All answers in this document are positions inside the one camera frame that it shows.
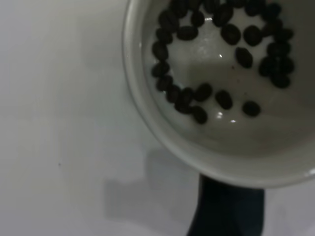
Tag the dark blue ceramic mug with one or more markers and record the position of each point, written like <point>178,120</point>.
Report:
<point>221,157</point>

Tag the scattered coffee beans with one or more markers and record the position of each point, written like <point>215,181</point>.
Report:
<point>187,33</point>

